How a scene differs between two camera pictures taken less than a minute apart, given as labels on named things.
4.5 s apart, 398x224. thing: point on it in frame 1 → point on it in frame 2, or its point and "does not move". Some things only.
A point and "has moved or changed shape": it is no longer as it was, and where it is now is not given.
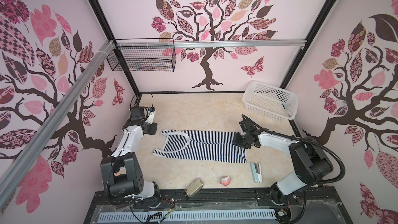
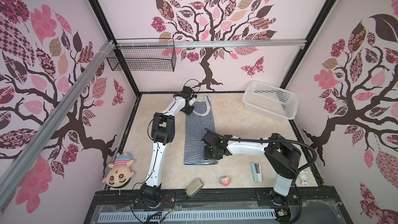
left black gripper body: x=152 y=128 → x=187 y=109
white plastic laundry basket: x=270 y=102 does not move
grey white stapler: x=256 y=171 does not move
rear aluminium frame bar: x=131 y=44 does not move
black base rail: x=219 y=199 does not move
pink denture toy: x=225 y=181 does not move
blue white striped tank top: x=200 y=145 has moved or changed shape
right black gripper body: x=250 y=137 → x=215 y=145
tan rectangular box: x=194 y=187 does not move
